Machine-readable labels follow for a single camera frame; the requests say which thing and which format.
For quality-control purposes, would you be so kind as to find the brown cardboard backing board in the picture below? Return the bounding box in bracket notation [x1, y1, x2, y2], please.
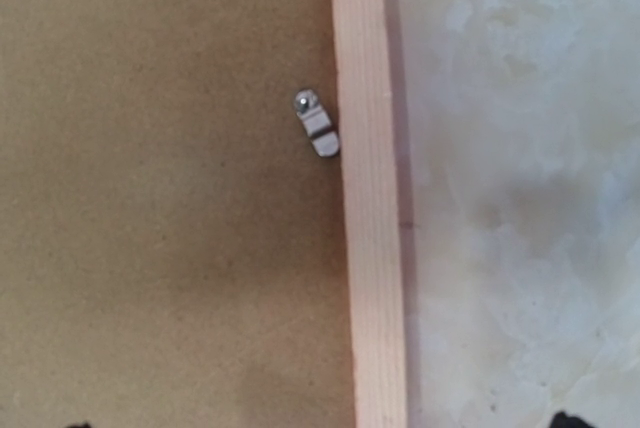
[1, 0, 354, 427]

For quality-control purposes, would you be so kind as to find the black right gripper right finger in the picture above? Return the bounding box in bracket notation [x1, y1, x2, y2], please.
[549, 411, 593, 428]

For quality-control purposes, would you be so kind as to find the red wooden picture frame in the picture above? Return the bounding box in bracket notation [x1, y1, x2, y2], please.
[332, 0, 413, 427]

